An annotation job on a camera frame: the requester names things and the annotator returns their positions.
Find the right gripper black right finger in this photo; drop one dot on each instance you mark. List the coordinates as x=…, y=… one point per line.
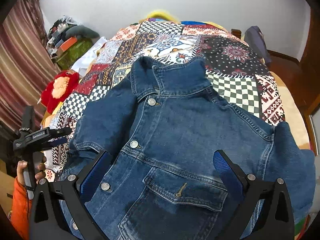
x=275, y=220

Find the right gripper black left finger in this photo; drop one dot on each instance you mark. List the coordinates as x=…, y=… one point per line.
x=47, y=220

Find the blue denim jacket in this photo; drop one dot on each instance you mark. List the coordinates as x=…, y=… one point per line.
x=159, y=128

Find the orange left sleeve forearm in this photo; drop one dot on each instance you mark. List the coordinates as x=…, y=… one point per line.
x=21, y=207

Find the pile of clothes clutter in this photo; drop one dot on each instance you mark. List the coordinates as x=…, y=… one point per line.
x=57, y=33

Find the left hand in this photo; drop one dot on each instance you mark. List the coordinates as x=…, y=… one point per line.
x=22, y=165

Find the red plush toy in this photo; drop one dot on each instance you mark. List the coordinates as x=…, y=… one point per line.
x=59, y=89

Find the striped maroon curtain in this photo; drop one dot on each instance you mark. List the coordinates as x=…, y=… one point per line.
x=26, y=68

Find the white cloth sheet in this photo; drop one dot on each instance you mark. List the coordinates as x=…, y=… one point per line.
x=81, y=65

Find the orange box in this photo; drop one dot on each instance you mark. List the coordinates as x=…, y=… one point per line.
x=68, y=43

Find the grey pillow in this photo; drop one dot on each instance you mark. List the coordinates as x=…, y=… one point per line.
x=80, y=30

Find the wooden wardrobe door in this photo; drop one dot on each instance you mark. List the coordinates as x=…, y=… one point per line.
x=309, y=62

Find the colourful patchwork bedspread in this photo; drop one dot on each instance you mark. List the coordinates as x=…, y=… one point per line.
x=233, y=69

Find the yellow fuzzy pillow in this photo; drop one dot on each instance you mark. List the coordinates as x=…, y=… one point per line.
x=160, y=14

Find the dark purple bag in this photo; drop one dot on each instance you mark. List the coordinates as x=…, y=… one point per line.
x=254, y=38

